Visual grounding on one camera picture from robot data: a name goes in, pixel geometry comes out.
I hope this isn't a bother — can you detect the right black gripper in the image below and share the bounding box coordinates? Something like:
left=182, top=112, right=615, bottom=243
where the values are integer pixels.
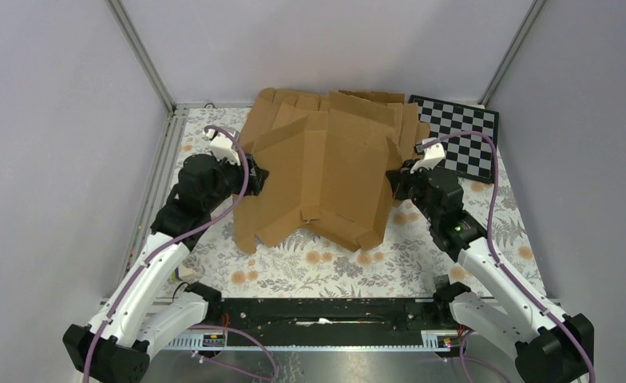
left=386, top=159, right=439, bottom=224

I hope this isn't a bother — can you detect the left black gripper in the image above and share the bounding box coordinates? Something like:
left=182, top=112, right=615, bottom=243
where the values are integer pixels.
left=204, top=152, right=270, bottom=211

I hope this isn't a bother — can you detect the brown cardboard box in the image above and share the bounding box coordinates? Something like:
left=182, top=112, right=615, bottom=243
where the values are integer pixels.
left=234, top=91, right=402, bottom=253

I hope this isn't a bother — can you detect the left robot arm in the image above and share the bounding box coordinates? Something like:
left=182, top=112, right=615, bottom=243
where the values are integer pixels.
left=62, top=154, right=269, bottom=382

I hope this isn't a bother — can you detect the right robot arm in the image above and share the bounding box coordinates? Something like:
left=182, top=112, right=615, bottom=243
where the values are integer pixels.
left=386, top=160, right=595, bottom=382

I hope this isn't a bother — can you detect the black white checkerboard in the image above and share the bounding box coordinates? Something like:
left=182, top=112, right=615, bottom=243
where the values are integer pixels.
left=408, top=95, right=500, bottom=184

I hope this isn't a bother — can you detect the floral table mat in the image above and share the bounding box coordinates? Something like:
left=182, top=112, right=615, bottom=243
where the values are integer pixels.
left=172, top=108, right=545, bottom=298

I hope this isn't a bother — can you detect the stack of flat cardboard blanks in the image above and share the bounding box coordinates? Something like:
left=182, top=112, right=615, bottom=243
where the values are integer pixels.
left=237, top=87, right=431, bottom=170

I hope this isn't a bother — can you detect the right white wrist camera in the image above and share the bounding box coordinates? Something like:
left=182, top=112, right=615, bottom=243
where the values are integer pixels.
left=410, top=139, right=446, bottom=174

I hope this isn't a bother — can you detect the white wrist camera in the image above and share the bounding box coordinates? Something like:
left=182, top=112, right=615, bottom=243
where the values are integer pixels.
left=204, top=125, right=240, bottom=165
left=410, top=139, right=446, bottom=174

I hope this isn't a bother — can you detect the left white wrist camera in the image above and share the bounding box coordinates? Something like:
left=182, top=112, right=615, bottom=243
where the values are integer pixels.
left=204, top=125, right=240, bottom=165

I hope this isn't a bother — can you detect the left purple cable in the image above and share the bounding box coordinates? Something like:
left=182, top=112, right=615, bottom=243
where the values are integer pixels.
left=82, top=124, right=251, bottom=383

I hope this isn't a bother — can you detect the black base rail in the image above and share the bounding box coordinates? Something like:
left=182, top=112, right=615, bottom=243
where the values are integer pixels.
left=204, top=298, right=466, bottom=350

